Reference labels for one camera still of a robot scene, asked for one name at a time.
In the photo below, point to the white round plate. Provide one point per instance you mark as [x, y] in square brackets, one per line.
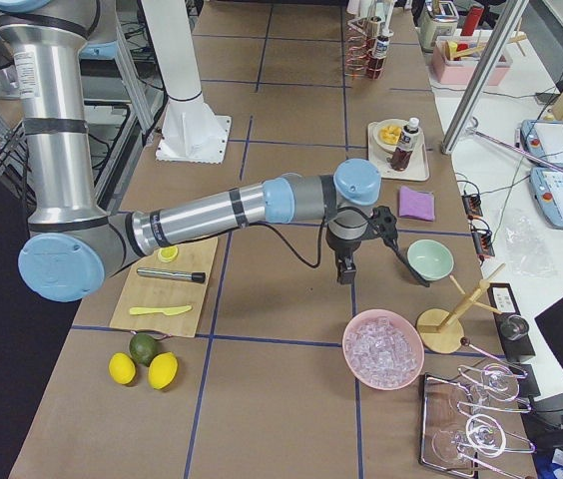
[374, 126]

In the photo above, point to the wooden cutting board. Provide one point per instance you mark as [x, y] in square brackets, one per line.
[148, 292]

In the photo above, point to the green lime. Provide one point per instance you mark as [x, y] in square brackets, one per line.
[143, 348]

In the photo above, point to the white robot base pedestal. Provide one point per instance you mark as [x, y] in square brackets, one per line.
[191, 131]

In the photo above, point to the yellow lemon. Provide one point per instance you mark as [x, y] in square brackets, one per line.
[122, 368]
[163, 370]

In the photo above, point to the pink storage box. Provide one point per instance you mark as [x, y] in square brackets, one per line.
[460, 71]

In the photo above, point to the glass holder rack tray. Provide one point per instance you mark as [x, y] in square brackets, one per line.
[461, 430]

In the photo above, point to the yellow cup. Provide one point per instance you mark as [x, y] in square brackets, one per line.
[450, 49]

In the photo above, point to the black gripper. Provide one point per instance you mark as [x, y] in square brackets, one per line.
[342, 247]

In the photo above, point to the red thermos bottle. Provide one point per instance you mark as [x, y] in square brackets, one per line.
[472, 20]

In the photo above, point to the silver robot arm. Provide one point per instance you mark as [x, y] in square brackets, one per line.
[74, 244]

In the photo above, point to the cream serving tray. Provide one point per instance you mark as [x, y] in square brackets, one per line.
[417, 170]

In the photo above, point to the lemon slice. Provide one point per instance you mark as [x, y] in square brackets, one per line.
[167, 254]

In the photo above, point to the yellow plastic knife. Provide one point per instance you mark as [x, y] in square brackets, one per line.
[167, 311]

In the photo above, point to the pink bowl of ice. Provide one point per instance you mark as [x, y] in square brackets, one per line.
[382, 349]

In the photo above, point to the copper wire bottle rack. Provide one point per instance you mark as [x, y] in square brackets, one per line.
[359, 32]

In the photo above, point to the aluminium frame post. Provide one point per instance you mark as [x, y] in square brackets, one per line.
[499, 37]

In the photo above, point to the white toaster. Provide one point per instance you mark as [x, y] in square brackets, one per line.
[438, 18]

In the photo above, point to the purple folded cloth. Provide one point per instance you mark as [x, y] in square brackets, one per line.
[416, 205]

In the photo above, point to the tea bottle in rack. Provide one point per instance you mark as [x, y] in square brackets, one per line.
[377, 50]

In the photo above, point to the mint green bowl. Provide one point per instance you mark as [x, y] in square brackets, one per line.
[431, 259]

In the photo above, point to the wooden stand on table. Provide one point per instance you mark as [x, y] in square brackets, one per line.
[440, 330]

